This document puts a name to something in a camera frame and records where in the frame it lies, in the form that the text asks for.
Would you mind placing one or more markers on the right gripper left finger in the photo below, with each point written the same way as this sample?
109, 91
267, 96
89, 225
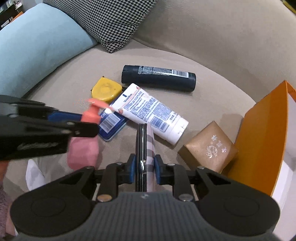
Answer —
112, 177

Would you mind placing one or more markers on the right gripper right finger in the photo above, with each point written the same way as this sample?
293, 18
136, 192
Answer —
174, 175

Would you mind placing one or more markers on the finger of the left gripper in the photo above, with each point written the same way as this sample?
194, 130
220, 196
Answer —
62, 115
75, 128

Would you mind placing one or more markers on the pink pump bottle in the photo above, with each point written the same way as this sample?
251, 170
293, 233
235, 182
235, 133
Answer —
85, 151

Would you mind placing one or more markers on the plaid wallet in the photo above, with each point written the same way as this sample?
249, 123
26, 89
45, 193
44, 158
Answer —
145, 179

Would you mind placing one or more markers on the blue barcode box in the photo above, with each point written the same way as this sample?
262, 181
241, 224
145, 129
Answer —
111, 124

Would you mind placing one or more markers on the gold paper box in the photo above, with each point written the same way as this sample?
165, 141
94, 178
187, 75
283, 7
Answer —
210, 148

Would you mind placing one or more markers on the yellow tape measure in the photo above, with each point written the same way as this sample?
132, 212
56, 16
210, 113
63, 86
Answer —
106, 90

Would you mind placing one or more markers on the white tissue paper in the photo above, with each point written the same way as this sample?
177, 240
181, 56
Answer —
34, 177

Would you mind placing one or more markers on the white Vaseline tube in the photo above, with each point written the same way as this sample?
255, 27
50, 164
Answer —
140, 107

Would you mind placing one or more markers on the light blue cushion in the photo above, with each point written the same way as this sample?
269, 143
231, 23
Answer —
35, 44

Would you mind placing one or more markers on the dark blue bottle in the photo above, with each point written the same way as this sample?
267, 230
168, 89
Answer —
159, 77

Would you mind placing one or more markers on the orange storage box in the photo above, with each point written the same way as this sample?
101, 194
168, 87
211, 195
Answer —
266, 145

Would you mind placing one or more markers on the houndstooth pillow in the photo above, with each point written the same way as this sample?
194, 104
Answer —
111, 23

